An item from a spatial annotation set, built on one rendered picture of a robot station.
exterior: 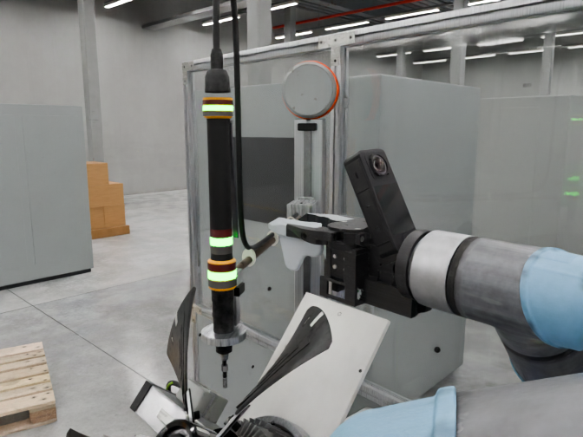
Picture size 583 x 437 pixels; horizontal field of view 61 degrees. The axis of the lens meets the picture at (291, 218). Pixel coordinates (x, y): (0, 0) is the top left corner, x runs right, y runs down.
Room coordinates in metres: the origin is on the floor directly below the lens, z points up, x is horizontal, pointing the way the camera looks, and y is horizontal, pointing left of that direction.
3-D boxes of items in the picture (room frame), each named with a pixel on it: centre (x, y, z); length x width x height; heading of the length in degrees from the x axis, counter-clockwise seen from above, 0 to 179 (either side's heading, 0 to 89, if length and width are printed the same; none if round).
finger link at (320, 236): (0.55, -0.03, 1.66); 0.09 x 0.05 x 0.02; 53
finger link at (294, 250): (0.58, 0.00, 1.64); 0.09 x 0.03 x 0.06; 53
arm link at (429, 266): (0.46, -0.15, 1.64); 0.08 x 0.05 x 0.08; 132
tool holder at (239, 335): (0.75, 0.10, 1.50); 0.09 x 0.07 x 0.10; 167
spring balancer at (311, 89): (1.44, -0.05, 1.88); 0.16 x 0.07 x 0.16; 77
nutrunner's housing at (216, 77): (0.74, 0.11, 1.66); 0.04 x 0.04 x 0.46
